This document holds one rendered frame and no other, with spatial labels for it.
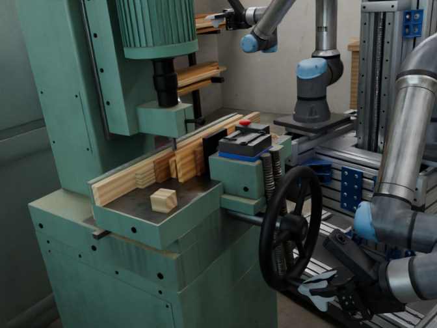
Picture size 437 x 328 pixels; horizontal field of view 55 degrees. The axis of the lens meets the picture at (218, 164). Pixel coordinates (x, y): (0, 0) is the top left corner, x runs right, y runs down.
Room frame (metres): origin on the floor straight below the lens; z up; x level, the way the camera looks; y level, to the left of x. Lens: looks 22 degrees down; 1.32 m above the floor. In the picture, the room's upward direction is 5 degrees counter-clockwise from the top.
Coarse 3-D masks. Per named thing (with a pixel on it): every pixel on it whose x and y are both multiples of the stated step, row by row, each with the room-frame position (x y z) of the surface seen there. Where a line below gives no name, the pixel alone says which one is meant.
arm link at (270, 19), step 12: (276, 0) 1.70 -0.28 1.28; (288, 0) 1.68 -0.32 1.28; (264, 12) 1.75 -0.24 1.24; (276, 12) 1.71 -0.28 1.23; (264, 24) 1.74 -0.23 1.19; (276, 24) 1.74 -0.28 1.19; (252, 36) 1.77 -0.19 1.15; (264, 36) 1.75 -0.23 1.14; (252, 48) 1.75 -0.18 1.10; (264, 48) 1.83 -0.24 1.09
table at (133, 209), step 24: (288, 144) 1.19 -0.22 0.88; (144, 192) 0.90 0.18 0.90; (192, 192) 0.87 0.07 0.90; (216, 192) 0.89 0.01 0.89; (96, 216) 0.85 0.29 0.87; (120, 216) 0.80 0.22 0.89; (144, 216) 0.78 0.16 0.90; (168, 216) 0.77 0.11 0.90; (192, 216) 0.82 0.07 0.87; (144, 240) 0.76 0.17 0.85; (168, 240) 0.75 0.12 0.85
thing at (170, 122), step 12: (144, 108) 1.04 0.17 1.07; (156, 108) 1.02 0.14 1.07; (168, 108) 1.01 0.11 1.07; (180, 108) 1.00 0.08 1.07; (192, 108) 1.03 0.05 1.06; (144, 120) 1.04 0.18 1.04; (156, 120) 1.01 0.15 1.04; (168, 120) 0.99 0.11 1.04; (180, 120) 0.99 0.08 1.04; (144, 132) 1.04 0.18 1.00; (156, 132) 1.02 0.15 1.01; (168, 132) 0.99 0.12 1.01; (180, 132) 0.98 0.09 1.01
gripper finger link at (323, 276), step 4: (328, 272) 0.71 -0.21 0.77; (332, 272) 0.70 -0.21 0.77; (316, 276) 0.72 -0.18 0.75; (320, 276) 0.71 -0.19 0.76; (324, 276) 0.70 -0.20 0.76; (328, 276) 0.69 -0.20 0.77; (332, 276) 0.69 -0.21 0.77; (308, 280) 0.72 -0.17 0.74; (312, 280) 0.71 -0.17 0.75; (316, 280) 0.70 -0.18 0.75; (320, 280) 0.70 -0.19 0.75; (328, 280) 0.69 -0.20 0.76
